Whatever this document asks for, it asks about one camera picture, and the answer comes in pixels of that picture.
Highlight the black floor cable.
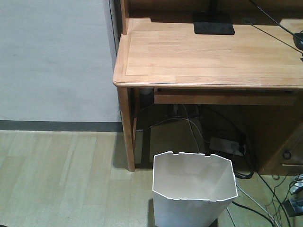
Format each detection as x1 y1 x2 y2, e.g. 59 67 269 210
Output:
232 170 303 227

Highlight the wooden desk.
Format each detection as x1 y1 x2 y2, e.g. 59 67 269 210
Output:
113 0 303 171

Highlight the black box on floor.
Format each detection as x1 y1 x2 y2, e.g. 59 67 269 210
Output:
283 198 303 217

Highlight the grey cable under desk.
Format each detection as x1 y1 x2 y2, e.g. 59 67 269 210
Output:
137 104 206 154

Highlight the black device on desk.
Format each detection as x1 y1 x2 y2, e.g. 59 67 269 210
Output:
293 33 303 50

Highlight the black monitor stand base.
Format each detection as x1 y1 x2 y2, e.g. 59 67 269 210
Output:
193 0 235 35

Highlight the white power strip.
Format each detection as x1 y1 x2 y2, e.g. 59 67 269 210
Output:
209 137 246 156

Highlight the white plastic trash bin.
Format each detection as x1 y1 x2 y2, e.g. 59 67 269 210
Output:
152 151 238 227

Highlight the wooden drawer cabinet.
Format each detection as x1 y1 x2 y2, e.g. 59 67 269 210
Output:
259 125 303 175

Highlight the black cable on desk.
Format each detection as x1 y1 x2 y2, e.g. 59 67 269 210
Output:
248 0 303 55

